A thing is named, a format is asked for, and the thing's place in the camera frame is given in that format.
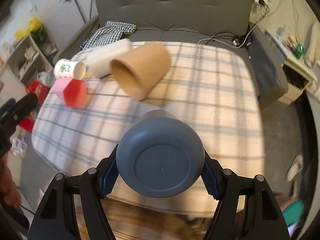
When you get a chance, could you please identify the blue plastic cup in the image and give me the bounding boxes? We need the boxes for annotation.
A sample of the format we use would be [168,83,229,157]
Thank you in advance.
[116,110,205,198]

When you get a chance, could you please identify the pink red geometric cup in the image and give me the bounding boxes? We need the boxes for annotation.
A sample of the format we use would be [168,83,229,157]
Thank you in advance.
[52,77,87,108]

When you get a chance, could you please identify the white floral paper cup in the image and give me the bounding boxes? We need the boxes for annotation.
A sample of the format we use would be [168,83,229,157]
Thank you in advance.
[54,59,86,80]

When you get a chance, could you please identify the white cylindrical cup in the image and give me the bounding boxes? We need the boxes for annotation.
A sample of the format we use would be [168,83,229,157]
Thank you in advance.
[86,38,132,78]

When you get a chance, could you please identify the brown paper cup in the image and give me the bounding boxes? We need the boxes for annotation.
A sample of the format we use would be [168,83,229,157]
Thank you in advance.
[111,42,171,100]

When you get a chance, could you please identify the person's hand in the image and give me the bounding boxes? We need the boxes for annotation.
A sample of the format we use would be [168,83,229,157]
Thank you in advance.
[0,155,21,207]

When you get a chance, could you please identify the teal pink object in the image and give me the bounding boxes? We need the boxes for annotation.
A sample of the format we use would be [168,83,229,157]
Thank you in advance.
[282,200,304,227]

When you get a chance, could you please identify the white slipper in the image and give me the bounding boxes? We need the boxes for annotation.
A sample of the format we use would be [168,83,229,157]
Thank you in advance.
[286,154,304,182]

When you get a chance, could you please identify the brown plaid blanket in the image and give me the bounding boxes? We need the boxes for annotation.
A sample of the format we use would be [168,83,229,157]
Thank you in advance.
[101,198,212,239]

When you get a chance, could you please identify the red bag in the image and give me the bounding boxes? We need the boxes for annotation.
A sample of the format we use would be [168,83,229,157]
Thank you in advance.
[25,79,50,104]

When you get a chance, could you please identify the white bedside table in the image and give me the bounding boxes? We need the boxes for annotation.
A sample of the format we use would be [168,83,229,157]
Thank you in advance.
[265,29,317,105]

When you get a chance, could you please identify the white shelf unit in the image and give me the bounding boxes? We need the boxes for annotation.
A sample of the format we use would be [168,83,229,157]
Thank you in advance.
[1,35,53,86]

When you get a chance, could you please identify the green can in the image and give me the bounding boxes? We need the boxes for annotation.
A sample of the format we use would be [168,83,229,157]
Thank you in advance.
[293,43,304,59]

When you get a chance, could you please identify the yellow plastic bag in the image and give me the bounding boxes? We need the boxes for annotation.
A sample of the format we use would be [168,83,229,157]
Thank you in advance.
[14,16,42,41]

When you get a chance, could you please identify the checkered cloth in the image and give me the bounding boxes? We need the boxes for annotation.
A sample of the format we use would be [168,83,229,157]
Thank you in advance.
[80,21,137,50]

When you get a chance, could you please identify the grey sofa bed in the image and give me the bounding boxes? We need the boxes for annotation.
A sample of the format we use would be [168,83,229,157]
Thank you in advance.
[56,0,289,109]

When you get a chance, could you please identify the black cable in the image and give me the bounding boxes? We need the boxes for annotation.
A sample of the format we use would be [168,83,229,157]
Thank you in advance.
[197,0,271,49]

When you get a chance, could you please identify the white door with handle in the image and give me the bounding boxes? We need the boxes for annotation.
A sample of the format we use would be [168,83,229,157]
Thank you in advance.
[29,0,86,50]

